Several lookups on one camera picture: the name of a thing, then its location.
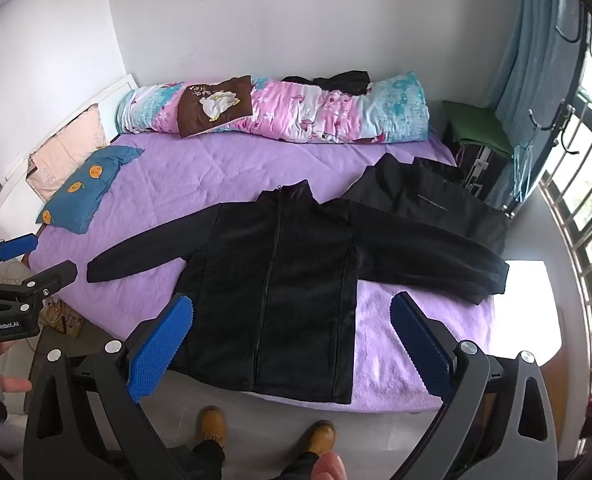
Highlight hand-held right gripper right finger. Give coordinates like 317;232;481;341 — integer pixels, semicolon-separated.
390;290;562;480

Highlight black suitcase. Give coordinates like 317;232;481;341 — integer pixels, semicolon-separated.
446;130;509;206

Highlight black fleece jacket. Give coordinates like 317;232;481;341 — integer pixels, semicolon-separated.
86;179;511;406

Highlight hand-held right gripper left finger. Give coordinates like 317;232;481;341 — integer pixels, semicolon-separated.
23;292;197;480

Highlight crumpled black clothes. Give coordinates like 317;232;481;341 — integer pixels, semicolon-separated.
282;70;371;96

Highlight person's leg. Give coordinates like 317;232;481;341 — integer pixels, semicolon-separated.
188;437;227;480
276;450;321;480

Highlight person's left leg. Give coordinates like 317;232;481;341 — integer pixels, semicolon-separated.
188;437;227;480

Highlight person's tan boot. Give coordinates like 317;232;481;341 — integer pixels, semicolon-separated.
301;421;337;456
198;406;227;448

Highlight blue curtain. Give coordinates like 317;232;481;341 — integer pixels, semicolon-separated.
483;0;592;211

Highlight steel window railing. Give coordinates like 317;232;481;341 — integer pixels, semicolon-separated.
538;105;592;381

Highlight green folded cloth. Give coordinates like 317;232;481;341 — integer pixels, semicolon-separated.
442;100;516;157

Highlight black shell jacket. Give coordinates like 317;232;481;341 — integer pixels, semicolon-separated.
343;152;511;261

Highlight blue orange print pillow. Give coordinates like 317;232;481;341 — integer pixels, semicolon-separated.
36;145;145;235

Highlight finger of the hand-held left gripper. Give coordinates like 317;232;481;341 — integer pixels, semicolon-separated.
0;232;40;281
3;259;80;307

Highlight blue wire hangers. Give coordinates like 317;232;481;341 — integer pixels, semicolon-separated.
513;142;534;201

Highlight pink pillow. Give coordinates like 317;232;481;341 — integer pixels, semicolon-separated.
28;104;109;201

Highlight person's left tan boot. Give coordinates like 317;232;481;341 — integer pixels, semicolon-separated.
198;406;227;448

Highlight person's right leg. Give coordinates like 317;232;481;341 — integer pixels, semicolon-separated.
276;450;321;480

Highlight purple fleece bed blanket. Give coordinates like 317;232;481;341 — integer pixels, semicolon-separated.
28;132;497;416

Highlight person's right tan boot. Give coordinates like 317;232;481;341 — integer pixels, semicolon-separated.
301;421;337;456

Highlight person's right hand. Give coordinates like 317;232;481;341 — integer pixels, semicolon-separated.
311;452;349;480

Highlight brown duck print cushion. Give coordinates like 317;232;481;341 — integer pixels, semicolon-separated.
177;76;254;138

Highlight person's left hand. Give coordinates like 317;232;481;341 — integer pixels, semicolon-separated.
0;372;34;396

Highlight rolled floral quilt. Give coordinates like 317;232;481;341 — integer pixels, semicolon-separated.
116;72;431;145

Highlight black coat rack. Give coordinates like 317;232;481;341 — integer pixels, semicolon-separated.
506;0;592;216

